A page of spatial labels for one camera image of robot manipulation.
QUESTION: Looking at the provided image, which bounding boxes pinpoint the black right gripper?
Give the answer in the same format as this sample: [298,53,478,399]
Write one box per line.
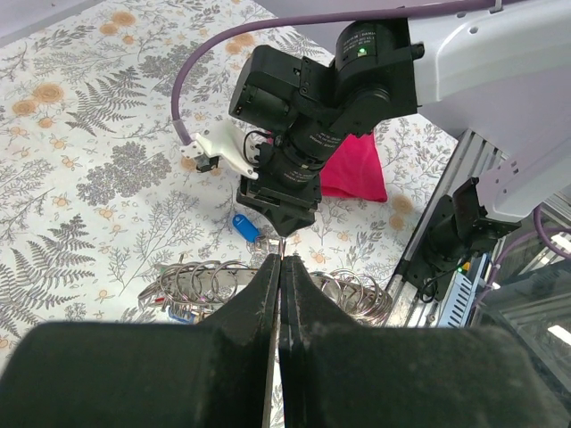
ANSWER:
[236,174,322,235]

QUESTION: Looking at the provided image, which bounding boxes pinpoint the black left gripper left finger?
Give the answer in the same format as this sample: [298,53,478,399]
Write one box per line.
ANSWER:
[1,255,281,427]

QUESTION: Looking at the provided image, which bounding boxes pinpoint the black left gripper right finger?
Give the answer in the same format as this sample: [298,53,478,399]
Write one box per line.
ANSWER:
[279,257,570,427]

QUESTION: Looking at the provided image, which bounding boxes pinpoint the large keyring with many rings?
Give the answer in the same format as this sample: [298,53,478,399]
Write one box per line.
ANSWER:
[137,259,393,326]

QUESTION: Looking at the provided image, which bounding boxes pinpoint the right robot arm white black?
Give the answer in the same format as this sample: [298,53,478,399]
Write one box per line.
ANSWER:
[229,1,570,236]

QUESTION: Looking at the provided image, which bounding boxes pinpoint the blue key tag with key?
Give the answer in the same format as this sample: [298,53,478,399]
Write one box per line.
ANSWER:
[232,214,279,253]

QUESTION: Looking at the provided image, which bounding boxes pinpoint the red folded cloth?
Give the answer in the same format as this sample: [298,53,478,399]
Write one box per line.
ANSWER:
[320,134,388,203]

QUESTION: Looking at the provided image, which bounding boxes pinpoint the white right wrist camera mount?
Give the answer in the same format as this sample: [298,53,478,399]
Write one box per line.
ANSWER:
[180,120,265,180]

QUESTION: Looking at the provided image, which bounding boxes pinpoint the white slotted cable duct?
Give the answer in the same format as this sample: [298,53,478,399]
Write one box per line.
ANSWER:
[435,253,490,328]

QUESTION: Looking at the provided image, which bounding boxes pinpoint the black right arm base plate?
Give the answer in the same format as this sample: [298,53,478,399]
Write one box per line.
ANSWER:
[396,195,468,303]

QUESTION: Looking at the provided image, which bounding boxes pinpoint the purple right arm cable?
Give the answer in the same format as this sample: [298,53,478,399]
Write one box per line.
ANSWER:
[171,0,505,148]

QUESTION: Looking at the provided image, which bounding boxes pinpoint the aluminium front rail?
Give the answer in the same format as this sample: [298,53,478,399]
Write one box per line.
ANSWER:
[383,130,519,328]

